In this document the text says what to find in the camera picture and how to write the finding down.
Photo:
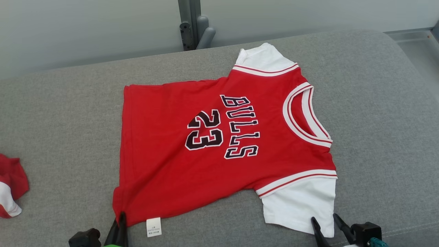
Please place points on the red shorts with white stripes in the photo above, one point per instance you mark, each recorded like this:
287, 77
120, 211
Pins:
12, 178

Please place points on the grey metal frame rail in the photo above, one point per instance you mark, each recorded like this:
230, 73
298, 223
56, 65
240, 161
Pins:
411, 37

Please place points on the grey metal post with hinge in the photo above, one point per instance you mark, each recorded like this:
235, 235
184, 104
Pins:
192, 24

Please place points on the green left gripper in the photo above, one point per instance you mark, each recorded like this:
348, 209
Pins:
109, 246

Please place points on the red Bulls 23 jersey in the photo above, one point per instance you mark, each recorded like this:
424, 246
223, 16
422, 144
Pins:
171, 154

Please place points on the teal right camera plug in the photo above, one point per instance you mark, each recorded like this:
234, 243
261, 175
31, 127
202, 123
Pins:
377, 243

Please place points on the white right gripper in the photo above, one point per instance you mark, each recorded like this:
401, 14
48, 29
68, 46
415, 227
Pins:
349, 246

